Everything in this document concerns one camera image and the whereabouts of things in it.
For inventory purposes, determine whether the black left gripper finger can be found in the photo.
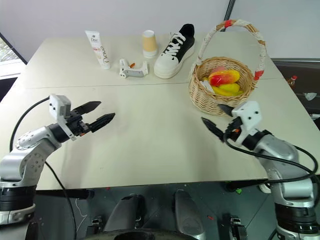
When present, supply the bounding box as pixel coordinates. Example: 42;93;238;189
87;112;117;134
72;100;102;116

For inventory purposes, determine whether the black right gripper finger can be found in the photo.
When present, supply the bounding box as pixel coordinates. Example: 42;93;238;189
201;117;227;144
217;103;235;118

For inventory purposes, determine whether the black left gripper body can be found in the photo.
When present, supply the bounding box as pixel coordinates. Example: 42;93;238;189
65;109;92;137

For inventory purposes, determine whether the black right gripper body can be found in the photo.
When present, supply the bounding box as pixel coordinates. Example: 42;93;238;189
223;115;245;144

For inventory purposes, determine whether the white paper tag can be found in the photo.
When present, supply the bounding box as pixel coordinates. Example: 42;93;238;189
201;79;216;94

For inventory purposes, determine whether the red and yellow mango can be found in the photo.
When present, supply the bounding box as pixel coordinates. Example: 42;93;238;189
208;69;241;87

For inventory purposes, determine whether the pink peach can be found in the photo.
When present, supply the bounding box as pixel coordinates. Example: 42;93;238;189
211;65;229;75

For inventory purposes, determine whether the white Dove cream tube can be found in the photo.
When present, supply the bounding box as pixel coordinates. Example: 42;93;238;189
84;30;113;71

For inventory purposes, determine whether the black bar under table edge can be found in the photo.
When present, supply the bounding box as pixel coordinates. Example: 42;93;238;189
35;188;95;200

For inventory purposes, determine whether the black and white sneaker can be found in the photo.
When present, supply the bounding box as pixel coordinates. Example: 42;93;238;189
153;23;196;79

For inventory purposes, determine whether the small bottle with red cap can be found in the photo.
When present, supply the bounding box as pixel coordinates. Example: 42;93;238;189
286;75;299;89

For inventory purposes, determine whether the dark side table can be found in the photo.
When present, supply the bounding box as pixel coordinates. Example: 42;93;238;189
270;58;320;121

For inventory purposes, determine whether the tan paper cup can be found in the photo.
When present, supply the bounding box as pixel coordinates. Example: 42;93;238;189
142;29;159;60

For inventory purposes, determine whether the dark rounded robot leg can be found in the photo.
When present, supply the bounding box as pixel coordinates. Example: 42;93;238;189
103;194;146;233
174;189;207;240

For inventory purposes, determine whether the black vertical pole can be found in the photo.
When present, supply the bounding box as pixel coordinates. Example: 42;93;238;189
223;0;237;21

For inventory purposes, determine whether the wicker basket with taped handle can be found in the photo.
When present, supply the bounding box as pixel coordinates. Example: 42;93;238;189
187;19;268;117

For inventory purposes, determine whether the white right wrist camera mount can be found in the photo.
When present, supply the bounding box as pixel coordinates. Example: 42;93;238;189
231;100;264;148

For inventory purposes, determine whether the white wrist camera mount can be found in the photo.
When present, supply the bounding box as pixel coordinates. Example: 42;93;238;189
48;94;77;142
231;100;264;148

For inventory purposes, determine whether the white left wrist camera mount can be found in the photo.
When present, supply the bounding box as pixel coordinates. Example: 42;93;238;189
48;94;77;142

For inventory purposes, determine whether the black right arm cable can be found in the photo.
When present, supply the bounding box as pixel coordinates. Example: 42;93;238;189
223;124;320;191

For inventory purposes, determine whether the white plastic bracket part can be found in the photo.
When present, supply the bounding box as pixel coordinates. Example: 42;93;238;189
118;58;149;80

